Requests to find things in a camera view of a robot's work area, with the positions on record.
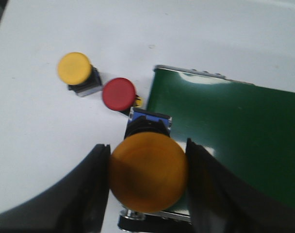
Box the green conveyor belt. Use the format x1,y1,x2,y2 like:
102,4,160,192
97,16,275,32
118,64,295,233

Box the yellow mushroom push button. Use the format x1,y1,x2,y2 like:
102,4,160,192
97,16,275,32
57,52,102,97
109,107,188,213

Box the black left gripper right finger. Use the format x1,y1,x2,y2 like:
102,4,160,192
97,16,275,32
185,139,295,233

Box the red mushroom push button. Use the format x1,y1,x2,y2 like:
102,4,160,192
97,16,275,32
102,77,143,115

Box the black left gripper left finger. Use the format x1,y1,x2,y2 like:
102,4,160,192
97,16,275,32
0,144,111,233

